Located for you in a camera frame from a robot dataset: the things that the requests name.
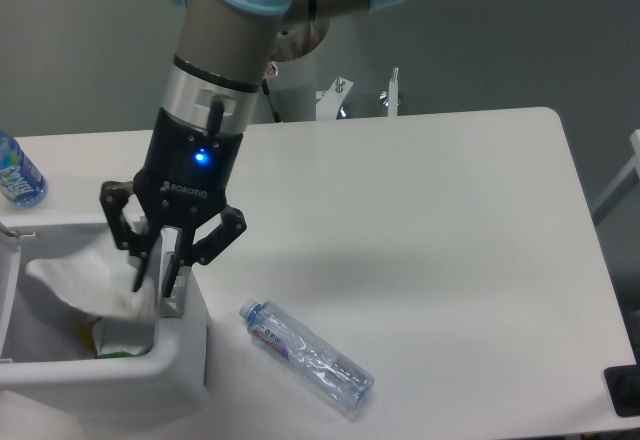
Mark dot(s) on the trash inside the can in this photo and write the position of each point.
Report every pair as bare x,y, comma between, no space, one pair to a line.
106,338

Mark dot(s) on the white pedestal base frame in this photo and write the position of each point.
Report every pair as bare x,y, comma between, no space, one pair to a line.
343,100

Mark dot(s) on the black clamp at table edge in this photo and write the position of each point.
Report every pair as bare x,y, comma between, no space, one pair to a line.
623,387

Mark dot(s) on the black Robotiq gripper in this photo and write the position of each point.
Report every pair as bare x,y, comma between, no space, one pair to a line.
182,184

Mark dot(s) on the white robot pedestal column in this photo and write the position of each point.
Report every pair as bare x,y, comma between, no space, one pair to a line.
292,76

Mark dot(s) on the blue labelled drink bottle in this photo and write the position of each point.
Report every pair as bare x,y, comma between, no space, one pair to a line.
22,183

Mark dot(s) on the white frame at right edge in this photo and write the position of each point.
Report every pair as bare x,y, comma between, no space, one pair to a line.
620,186

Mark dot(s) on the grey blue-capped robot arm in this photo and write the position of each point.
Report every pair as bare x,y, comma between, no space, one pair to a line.
220,61

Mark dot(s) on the white plastic trash can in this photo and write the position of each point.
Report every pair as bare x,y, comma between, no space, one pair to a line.
41,357

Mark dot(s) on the crushed clear plastic water bottle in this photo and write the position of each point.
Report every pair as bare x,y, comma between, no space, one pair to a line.
333,374

